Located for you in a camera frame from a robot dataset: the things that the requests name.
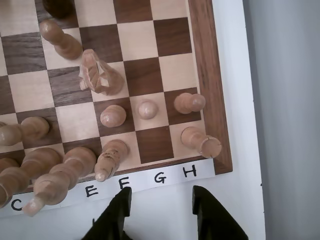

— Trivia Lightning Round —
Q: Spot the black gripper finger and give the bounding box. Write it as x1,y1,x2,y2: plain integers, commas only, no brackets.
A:
81,186,133,240
192,185,250,240

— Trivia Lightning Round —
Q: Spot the light wooden bishop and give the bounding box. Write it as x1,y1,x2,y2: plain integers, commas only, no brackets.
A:
94,139,130,182
0,157,21,171

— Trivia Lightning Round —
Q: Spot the white paper letter strip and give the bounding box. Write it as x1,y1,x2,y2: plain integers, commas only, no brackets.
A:
0,158,216,219

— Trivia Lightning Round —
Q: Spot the light wooden king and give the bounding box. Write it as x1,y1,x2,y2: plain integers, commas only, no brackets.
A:
21,146,98,218

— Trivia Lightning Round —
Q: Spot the light wooden rook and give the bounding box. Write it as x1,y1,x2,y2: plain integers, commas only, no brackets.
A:
180,126,223,159

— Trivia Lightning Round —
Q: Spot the light wooden queen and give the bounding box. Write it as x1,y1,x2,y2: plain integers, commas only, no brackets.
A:
0,147,63,209

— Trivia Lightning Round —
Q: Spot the light wooden pawn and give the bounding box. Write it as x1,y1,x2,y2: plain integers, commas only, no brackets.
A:
173,92,206,115
39,19,83,61
99,104,127,129
138,99,159,120
0,116,51,147

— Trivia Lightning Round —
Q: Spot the light wooden knight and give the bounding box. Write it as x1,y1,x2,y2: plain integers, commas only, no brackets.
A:
78,48,125,97

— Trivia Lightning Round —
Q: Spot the wooden chessboard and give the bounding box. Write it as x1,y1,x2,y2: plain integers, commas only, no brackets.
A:
0,0,234,193

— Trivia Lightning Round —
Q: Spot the dark wooden pawn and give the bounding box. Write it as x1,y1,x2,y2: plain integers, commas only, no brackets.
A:
42,0,76,20

